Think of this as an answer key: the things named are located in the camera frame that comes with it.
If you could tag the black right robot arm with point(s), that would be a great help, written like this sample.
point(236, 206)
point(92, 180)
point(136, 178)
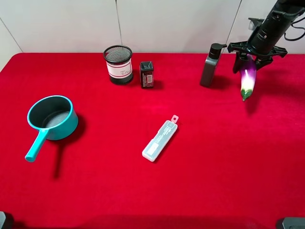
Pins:
point(267, 32)

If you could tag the teal saucepan with handle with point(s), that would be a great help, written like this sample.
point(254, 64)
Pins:
point(54, 118)

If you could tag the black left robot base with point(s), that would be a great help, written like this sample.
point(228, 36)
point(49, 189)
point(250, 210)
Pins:
point(6, 220)

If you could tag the purple toy eggplant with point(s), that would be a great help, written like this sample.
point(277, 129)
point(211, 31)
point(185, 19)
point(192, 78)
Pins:
point(248, 77)

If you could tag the dark grey pump bottle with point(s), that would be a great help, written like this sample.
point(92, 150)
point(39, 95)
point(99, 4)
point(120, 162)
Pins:
point(211, 64)

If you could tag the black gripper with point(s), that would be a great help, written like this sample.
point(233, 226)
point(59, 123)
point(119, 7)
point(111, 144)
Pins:
point(263, 55)

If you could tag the small black box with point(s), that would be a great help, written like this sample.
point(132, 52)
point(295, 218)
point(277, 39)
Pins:
point(146, 74)

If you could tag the clear plastic case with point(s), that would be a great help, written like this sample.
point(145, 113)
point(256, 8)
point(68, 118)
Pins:
point(164, 134)

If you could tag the black mesh pen holder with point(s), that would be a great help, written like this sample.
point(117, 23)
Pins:
point(119, 64)

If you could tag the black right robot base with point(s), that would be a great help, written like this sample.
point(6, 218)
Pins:
point(291, 223)

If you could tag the red tablecloth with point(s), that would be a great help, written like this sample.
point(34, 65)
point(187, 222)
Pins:
point(230, 164)

